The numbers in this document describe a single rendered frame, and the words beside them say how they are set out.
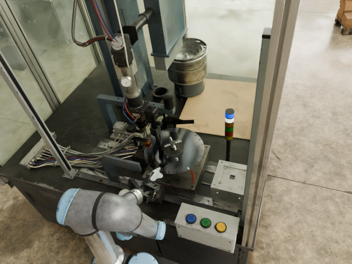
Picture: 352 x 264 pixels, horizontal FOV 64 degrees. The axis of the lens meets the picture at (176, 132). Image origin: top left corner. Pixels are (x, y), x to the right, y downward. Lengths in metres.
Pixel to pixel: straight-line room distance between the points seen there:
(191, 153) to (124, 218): 0.71
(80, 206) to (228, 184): 0.79
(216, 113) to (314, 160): 1.16
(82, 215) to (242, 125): 1.30
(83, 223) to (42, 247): 1.72
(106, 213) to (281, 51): 0.64
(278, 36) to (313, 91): 2.93
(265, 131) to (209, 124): 1.13
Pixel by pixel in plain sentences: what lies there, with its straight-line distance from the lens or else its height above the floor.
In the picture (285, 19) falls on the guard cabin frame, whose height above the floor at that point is 1.84.
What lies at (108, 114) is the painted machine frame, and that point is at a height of 0.91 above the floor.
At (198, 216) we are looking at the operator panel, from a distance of 1.37.
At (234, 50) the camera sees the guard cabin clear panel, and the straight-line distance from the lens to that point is 2.32.
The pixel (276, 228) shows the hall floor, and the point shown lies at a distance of 2.39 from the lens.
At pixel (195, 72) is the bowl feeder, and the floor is 1.00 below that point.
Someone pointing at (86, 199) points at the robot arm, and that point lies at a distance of 0.92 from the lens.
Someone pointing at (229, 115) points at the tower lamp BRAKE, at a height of 1.15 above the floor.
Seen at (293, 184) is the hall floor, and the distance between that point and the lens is 2.62.
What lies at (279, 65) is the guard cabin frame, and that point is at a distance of 0.69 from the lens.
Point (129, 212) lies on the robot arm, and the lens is 0.91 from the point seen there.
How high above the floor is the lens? 2.11
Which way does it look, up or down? 45 degrees down
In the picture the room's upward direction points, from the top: 9 degrees counter-clockwise
